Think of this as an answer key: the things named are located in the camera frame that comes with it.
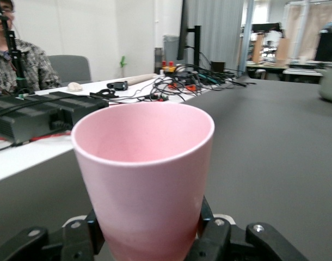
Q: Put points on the wooden shelf unit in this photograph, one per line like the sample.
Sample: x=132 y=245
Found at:
x=264 y=51

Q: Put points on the black flat bracket part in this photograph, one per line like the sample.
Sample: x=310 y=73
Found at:
x=104 y=93

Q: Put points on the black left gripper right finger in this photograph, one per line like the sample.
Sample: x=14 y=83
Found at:
x=236 y=244

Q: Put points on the person in plaid shirt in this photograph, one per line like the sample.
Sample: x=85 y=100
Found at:
x=35 y=65

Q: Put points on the black ribbed controller box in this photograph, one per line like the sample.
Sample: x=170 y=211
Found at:
x=32 y=111

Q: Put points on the white paper cup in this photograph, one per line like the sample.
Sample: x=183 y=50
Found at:
x=303 y=59

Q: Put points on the grey curtain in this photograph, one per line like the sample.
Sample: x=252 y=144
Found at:
x=217 y=30

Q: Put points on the grey office chair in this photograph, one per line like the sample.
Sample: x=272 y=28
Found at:
x=70 y=68

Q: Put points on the black clamp part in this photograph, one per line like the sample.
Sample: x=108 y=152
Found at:
x=118 y=85

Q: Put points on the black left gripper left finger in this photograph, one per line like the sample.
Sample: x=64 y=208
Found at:
x=46 y=244

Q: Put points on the grey-green cooking pot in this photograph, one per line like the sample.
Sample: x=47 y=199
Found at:
x=330 y=84

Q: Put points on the wooden roll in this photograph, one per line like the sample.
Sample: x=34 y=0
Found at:
x=140 y=79

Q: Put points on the white desk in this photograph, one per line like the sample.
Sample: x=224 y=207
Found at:
x=24 y=160

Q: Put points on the black monitor stand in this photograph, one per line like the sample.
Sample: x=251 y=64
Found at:
x=197 y=46

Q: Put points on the black wide monitor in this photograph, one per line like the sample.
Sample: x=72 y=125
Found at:
x=328 y=47

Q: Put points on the dark grey table mat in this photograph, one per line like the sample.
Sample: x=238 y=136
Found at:
x=264 y=163

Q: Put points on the dark brown box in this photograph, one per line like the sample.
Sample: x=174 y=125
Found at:
x=218 y=66

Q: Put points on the black slim speaker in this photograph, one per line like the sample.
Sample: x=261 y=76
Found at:
x=158 y=59

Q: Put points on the black camera stand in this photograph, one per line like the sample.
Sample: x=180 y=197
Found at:
x=12 y=49

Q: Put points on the orange connector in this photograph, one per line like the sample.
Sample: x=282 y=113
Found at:
x=191 y=87

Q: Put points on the beige computer mouse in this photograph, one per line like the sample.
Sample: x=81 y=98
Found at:
x=74 y=87

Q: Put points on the pink plastic cup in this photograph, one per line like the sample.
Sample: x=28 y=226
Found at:
x=144 y=190

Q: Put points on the black thin monitor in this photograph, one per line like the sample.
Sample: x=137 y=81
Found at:
x=183 y=30

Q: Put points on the yellow emergency stop box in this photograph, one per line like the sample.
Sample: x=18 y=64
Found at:
x=168 y=68

